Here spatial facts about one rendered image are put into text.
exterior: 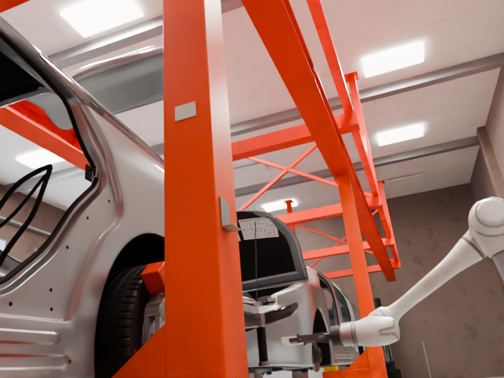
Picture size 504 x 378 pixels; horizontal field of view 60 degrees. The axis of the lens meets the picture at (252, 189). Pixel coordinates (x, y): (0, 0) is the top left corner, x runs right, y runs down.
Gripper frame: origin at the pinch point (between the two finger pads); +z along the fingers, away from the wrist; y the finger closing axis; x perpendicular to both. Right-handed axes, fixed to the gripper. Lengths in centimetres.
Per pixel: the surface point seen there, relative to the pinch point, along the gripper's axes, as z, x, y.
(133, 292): 42, 19, -45
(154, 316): 35, 10, -44
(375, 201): -21, 248, 575
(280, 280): 94, 88, 322
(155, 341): 15, -1, -75
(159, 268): 33, 26, -44
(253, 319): 14.1, 9.6, -2.7
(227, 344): -4, -4, -73
